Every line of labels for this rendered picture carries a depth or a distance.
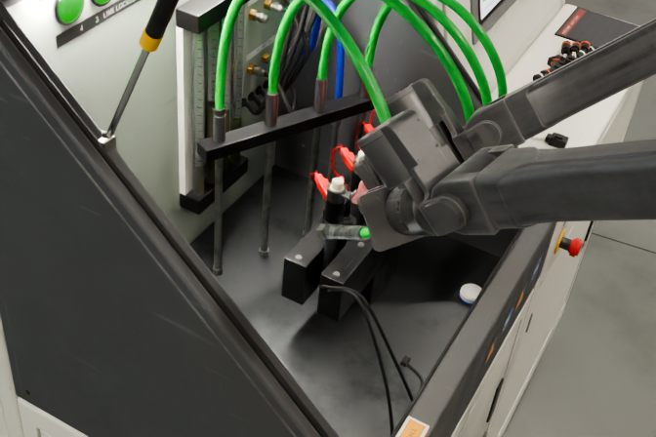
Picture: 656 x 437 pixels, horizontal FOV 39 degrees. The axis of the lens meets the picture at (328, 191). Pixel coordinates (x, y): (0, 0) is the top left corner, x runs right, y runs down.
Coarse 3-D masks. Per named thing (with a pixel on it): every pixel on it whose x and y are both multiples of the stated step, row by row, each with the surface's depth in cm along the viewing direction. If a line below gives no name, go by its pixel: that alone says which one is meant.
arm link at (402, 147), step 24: (408, 120) 88; (360, 144) 91; (384, 144) 89; (408, 144) 88; (432, 144) 89; (384, 168) 90; (408, 168) 89; (432, 168) 88; (432, 216) 85; (456, 216) 82
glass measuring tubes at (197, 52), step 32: (192, 0) 130; (224, 0) 131; (192, 32) 128; (192, 64) 133; (192, 96) 136; (192, 128) 140; (192, 160) 144; (224, 160) 151; (192, 192) 148; (224, 192) 154
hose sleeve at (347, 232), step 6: (330, 228) 118; (336, 228) 117; (342, 228) 116; (348, 228) 115; (354, 228) 114; (360, 228) 113; (324, 234) 119; (330, 234) 118; (336, 234) 117; (342, 234) 116; (348, 234) 115; (354, 234) 114; (354, 240) 115; (360, 240) 114
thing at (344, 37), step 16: (240, 0) 117; (304, 0) 106; (320, 0) 105; (320, 16) 104; (224, 32) 123; (336, 32) 103; (224, 48) 125; (352, 48) 102; (224, 64) 127; (224, 80) 129; (368, 80) 102; (224, 96) 131; (224, 112) 132; (384, 112) 101
